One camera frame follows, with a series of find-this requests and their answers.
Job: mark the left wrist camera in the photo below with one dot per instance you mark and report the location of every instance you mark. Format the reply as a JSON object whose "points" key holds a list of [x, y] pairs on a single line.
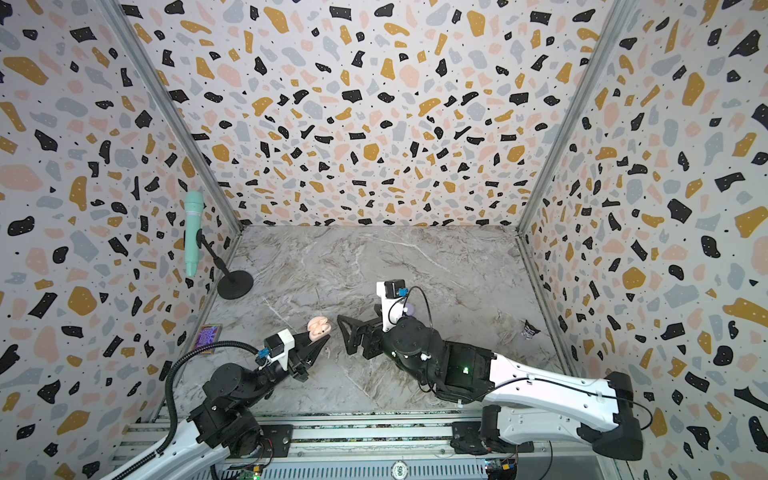
{"points": [[276, 349]]}

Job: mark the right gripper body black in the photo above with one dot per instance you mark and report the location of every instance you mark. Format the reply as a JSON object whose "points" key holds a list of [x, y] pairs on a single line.
{"points": [[369, 337]]}

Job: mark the pink earbud charging case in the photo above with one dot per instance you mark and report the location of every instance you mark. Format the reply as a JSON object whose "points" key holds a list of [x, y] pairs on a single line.
{"points": [[318, 327]]}

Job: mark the small dark wrapper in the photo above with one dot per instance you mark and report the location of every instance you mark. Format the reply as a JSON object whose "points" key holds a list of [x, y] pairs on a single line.
{"points": [[529, 330]]}

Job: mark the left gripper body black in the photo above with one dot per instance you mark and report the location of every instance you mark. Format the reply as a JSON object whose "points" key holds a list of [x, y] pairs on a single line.
{"points": [[272, 372]]}

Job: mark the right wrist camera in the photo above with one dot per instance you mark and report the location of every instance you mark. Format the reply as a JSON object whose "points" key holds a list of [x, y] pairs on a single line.
{"points": [[392, 294]]}

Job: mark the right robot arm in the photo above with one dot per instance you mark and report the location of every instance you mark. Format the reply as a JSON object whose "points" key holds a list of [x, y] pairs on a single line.
{"points": [[520, 403]]}

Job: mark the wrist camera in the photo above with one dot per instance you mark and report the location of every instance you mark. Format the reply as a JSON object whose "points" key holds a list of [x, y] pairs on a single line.
{"points": [[276, 349], [392, 294]]}

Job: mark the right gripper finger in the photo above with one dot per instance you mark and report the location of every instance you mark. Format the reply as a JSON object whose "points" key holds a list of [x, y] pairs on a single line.
{"points": [[352, 341], [359, 326]]}

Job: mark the colourful card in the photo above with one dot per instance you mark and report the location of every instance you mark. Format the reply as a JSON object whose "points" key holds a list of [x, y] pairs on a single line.
{"points": [[207, 334]]}

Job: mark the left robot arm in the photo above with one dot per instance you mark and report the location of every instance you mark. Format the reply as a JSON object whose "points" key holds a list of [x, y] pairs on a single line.
{"points": [[223, 425]]}

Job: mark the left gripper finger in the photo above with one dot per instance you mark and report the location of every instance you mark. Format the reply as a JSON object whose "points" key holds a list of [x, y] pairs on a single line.
{"points": [[309, 350], [299, 370]]}

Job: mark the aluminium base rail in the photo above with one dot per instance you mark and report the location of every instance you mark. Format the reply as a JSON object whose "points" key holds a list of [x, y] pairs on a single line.
{"points": [[411, 445]]}

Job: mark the black microphone stand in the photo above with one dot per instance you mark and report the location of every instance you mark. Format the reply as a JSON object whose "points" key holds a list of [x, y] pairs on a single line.
{"points": [[233, 284]]}

